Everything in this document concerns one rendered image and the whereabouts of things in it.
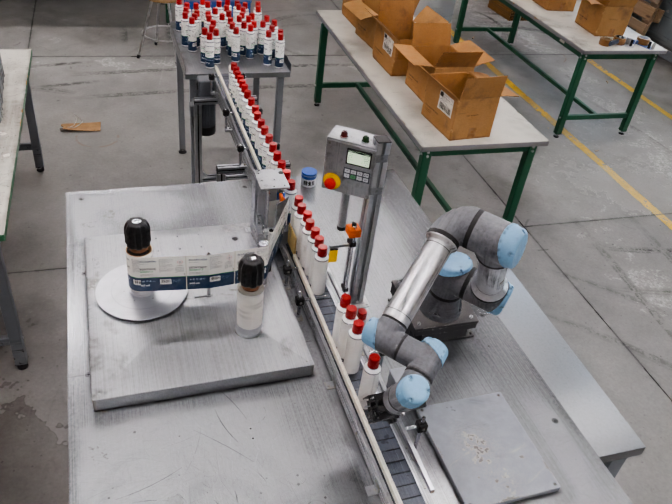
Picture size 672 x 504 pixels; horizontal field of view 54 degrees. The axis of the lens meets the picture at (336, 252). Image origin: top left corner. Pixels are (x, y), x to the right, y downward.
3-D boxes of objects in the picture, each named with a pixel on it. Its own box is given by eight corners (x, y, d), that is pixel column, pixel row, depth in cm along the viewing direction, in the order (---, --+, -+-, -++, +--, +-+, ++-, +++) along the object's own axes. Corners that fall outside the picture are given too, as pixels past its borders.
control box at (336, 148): (329, 174, 227) (335, 124, 216) (377, 186, 224) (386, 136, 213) (320, 188, 219) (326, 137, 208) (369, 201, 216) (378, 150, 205)
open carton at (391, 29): (356, 55, 455) (364, -1, 433) (416, 53, 470) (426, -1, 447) (378, 78, 427) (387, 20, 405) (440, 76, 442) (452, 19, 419)
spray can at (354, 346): (340, 364, 213) (347, 317, 201) (355, 362, 215) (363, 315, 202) (345, 376, 209) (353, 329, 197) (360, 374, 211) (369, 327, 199)
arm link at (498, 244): (474, 273, 230) (483, 200, 180) (514, 293, 225) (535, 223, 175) (457, 302, 226) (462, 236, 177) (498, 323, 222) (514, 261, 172)
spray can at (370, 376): (354, 398, 203) (363, 351, 190) (370, 395, 204) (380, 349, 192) (359, 412, 199) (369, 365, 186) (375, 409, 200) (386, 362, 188)
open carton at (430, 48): (383, 80, 425) (392, 22, 403) (456, 78, 442) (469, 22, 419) (410, 112, 393) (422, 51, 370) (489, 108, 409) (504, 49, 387)
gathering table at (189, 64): (174, 148, 483) (169, 20, 427) (259, 143, 502) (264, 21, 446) (188, 203, 429) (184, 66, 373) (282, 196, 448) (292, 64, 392)
